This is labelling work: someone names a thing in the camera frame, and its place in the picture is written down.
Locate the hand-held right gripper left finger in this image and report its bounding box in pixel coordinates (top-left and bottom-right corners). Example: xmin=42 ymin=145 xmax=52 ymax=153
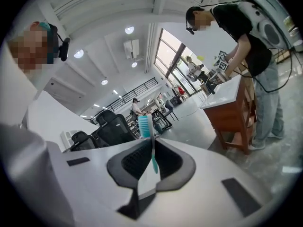
xmin=62 ymin=138 xmax=152 ymax=220

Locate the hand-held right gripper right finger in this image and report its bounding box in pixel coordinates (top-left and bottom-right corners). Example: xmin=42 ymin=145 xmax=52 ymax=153
xmin=155 ymin=138 xmax=278 ymax=227

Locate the teal toothbrush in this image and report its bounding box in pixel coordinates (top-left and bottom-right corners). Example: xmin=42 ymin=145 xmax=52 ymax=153
xmin=138 ymin=113 xmax=160 ymax=174

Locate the brown wooden cabinet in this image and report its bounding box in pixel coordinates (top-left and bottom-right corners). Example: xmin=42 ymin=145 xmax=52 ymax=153
xmin=203 ymin=62 xmax=258 ymax=156

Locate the black sink faucet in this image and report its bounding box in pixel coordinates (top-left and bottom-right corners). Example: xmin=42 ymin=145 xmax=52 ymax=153
xmin=205 ymin=78 xmax=217 ymax=96

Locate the black office chair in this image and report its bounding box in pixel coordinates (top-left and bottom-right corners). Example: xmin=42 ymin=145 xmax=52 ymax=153
xmin=70 ymin=131 xmax=98 ymax=152
xmin=96 ymin=109 xmax=138 ymax=148

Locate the black dining table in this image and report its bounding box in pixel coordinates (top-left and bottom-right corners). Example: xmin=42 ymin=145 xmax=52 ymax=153
xmin=151 ymin=109 xmax=174 ymax=133

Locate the blue chair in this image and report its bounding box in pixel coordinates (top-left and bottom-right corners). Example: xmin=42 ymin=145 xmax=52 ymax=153
xmin=164 ymin=100 xmax=180 ymax=122

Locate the black balcony railing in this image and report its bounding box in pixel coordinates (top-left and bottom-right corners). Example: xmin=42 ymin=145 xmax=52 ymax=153
xmin=89 ymin=77 xmax=159 ymax=125

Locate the white ceiling air conditioner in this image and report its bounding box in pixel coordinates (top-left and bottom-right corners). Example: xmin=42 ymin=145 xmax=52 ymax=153
xmin=123 ymin=39 xmax=140 ymax=59

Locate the person's head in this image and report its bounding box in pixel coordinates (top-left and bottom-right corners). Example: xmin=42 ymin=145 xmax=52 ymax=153
xmin=7 ymin=21 xmax=52 ymax=75

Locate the teal orange hair clip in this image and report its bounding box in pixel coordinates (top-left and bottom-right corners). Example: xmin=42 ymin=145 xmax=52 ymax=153
xmin=30 ymin=21 xmax=52 ymax=31

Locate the white wall shelf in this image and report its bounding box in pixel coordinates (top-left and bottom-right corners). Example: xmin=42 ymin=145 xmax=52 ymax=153
xmin=60 ymin=130 xmax=76 ymax=148

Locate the black head-mounted camera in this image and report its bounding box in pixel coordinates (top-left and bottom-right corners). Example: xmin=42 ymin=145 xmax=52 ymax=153
xmin=47 ymin=22 xmax=71 ymax=61

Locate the large glass window wall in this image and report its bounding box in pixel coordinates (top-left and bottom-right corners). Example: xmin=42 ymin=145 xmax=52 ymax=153
xmin=153 ymin=28 xmax=215 ymax=96

